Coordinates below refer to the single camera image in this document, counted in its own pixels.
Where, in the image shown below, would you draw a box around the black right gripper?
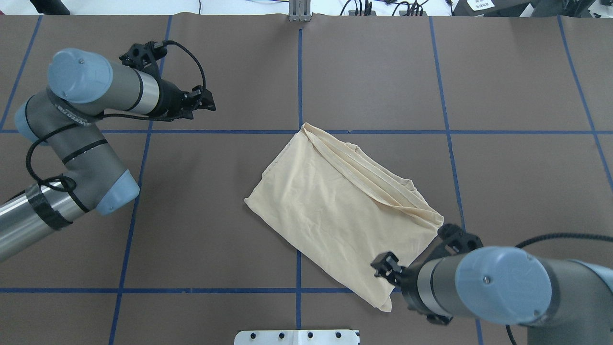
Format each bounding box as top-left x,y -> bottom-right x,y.
371,252 -> 431,314

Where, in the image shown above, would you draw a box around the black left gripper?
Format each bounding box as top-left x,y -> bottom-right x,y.
156,80 -> 216,120

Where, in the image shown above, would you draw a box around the pale yellow long-sleeve shirt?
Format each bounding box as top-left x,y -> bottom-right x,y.
244,123 -> 444,312

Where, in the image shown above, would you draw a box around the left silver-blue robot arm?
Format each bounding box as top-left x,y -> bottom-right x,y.
0,41 -> 216,261

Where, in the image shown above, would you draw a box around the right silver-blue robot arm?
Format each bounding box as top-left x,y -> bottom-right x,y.
371,246 -> 613,345

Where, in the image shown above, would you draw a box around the brown gridded table mat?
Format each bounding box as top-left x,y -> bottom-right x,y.
0,13 -> 612,345

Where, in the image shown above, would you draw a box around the black box with label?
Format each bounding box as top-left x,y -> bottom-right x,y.
452,0 -> 530,17

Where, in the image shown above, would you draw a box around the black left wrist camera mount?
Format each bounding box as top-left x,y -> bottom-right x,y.
119,41 -> 167,79

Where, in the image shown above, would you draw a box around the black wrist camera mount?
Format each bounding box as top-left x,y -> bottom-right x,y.
437,223 -> 484,255
119,41 -> 167,79

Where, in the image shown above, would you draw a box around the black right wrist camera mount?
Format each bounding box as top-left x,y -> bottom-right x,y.
437,223 -> 484,255

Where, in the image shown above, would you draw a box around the aluminium frame post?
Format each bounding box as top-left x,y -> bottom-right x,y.
287,0 -> 312,22

